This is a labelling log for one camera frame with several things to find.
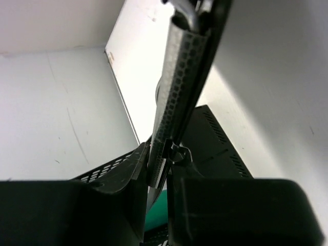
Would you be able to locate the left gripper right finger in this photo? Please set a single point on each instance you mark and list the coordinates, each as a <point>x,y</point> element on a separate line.
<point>238,211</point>

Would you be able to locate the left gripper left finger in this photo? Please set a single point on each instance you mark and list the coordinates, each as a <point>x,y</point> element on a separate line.
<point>108,211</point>

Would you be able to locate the green notebook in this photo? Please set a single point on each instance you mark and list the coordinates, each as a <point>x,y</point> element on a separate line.
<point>158,214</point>

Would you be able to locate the black mesh file organizer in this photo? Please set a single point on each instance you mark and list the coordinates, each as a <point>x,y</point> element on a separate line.
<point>213,154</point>

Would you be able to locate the black clipboard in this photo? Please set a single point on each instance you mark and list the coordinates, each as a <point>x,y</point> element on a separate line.
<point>195,30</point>

